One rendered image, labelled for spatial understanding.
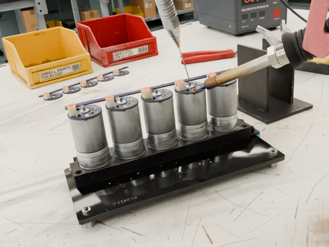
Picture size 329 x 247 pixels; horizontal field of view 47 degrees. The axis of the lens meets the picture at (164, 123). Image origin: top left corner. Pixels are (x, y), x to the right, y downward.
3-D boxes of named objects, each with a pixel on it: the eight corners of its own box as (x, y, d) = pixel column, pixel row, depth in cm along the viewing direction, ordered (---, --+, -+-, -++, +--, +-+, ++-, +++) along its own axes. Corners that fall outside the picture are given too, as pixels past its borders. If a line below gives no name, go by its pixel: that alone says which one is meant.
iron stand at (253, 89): (250, 146, 40) (293, 88, 32) (210, 85, 44) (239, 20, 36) (293, 130, 42) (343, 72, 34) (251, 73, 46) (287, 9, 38)
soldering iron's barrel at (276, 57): (207, 97, 28) (291, 65, 25) (198, 79, 28) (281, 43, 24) (213, 90, 29) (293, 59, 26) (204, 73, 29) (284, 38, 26)
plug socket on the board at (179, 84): (188, 89, 29) (187, 81, 29) (177, 91, 29) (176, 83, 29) (183, 86, 30) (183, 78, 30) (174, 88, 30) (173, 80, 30)
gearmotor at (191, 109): (214, 145, 31) (210, 86, 29) (187, 153, 31) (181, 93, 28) (200, 134, 33) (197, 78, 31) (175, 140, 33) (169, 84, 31)
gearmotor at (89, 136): (116, 173, 29) (104, 111, 27) (84, 182, 28) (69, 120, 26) (108, 159, 31) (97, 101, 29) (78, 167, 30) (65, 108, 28)
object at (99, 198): (237, 132, 35) (236, 121, 35) (285, 167, 29) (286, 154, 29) (66, 180, 31) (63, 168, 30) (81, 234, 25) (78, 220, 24)
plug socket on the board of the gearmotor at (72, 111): (81, 114, 27) (79, 106, 27) (68, 117, 27) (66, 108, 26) (79, 111, 28) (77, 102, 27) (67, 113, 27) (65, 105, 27)
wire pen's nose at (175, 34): (167, 48, 26) (161, 30, 25) (175, 39, 27) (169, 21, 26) (180, 49, 26) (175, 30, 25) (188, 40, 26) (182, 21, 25)
